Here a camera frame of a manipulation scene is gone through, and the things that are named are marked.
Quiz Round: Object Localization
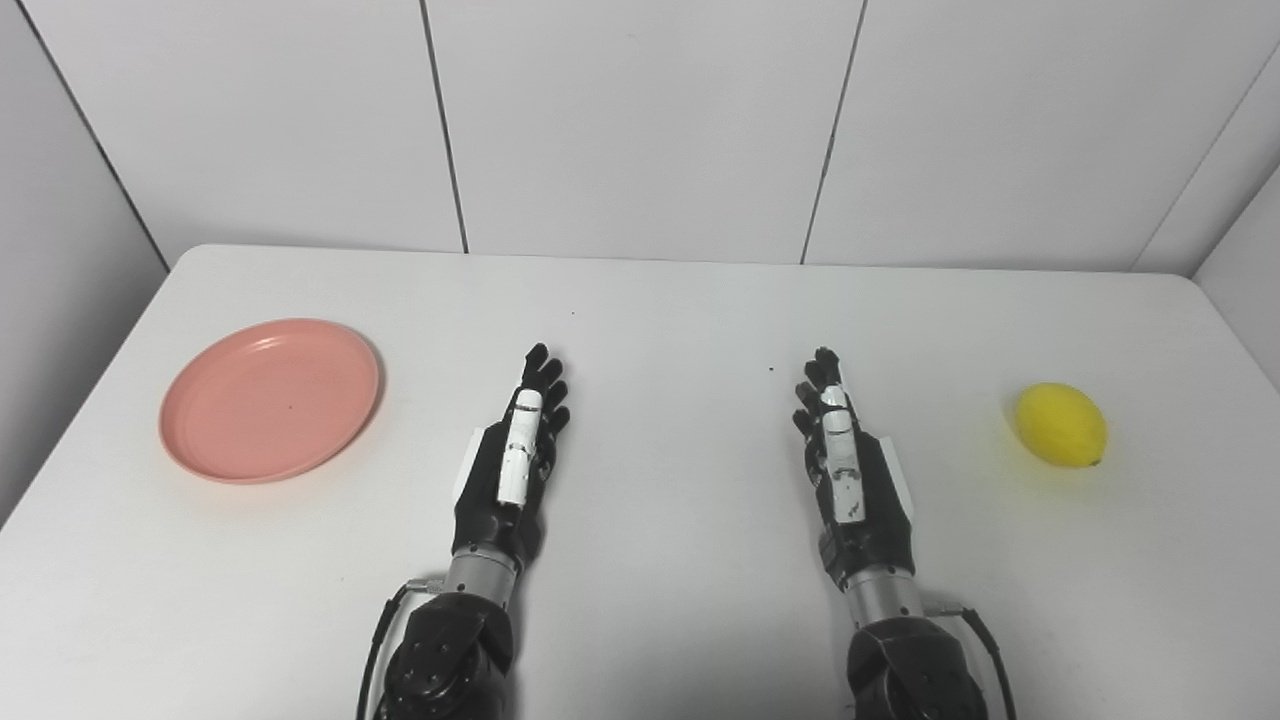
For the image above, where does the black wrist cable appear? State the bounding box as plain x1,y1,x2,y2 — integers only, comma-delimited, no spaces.
922,600,1019,720
355,576,448,720

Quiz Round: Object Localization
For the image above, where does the yellow lemon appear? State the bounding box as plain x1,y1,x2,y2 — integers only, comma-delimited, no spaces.
1014,382,1109,469

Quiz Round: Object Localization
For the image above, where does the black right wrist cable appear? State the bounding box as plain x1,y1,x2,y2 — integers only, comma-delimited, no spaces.
922,600,1019,720

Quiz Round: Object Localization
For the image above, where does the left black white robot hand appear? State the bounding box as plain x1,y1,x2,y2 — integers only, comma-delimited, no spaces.
451,343,571,571

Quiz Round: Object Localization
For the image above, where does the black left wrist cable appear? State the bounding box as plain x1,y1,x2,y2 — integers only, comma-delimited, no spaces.
355,576,448,720

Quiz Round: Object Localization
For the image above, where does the pink round plate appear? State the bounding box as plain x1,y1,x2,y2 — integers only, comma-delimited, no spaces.
159,318,383,486

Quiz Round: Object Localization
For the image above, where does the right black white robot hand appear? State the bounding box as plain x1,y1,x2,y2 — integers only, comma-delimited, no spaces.
792,346,917,586

